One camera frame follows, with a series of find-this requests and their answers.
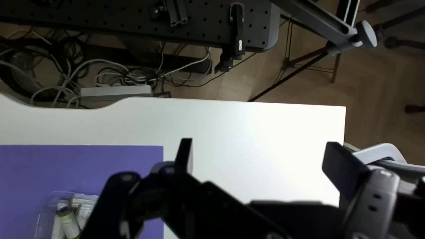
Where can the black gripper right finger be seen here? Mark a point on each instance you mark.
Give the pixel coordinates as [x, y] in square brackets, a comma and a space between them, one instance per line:
[377, 203]

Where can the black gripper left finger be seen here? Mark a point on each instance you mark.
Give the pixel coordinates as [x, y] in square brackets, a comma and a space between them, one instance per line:
[177, 207]

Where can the clear plastic clamshell container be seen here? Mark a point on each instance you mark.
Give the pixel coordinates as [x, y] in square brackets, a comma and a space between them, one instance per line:
[47, 216]

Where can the white floor power strip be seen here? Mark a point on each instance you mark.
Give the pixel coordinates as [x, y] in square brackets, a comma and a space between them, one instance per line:
[115, 91]

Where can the purple rectangular mat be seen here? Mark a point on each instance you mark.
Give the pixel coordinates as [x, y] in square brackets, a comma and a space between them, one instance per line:
[45, 172]

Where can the black tripod legs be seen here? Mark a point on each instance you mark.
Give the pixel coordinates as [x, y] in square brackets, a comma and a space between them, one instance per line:
[293, 73]

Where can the dark chair base legs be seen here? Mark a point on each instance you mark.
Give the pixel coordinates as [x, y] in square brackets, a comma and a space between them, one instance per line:
[399, 26]

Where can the black clamp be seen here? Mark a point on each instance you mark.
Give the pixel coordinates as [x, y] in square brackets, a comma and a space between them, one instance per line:
[237, 30]

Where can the black perforated breadboard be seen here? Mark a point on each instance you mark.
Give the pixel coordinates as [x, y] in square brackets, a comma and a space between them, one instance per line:
[88, 17]

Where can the gray camera mount beam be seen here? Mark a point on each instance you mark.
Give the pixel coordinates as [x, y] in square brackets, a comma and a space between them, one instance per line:
[320, 20]

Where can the silver aluminium bracket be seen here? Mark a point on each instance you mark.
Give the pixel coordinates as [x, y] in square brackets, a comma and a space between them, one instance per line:
[176, 10]

